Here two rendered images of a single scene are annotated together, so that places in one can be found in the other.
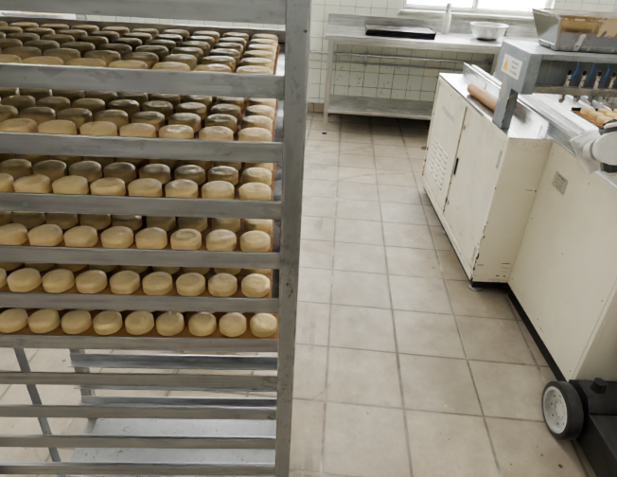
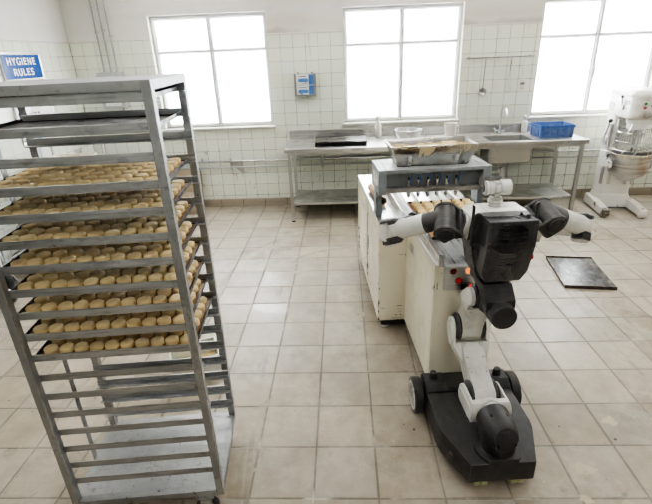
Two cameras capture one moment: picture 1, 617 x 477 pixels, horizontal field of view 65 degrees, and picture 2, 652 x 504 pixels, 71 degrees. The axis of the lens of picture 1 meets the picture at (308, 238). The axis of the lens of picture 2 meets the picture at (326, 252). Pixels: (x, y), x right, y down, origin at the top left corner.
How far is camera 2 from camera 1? 1.02 m
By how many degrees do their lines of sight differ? 7
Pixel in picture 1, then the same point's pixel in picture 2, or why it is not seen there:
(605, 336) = (436, 343)
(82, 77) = (93, 240)
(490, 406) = (377, 399)
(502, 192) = (383, 257)
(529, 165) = not seen: hidden behind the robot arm
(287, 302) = (188, 323)
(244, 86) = (155, 237)
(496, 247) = (389, 294)
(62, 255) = (89, 312)
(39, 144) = (77, 266)
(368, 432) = (293, 421)
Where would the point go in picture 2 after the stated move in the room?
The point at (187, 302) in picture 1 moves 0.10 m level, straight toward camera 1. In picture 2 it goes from (146, 329) to (145, 343)
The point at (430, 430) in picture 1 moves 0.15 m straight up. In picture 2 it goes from (333, 416) to (333, 395)
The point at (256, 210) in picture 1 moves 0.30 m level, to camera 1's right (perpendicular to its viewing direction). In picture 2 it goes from (169, 284) to (254, 281)
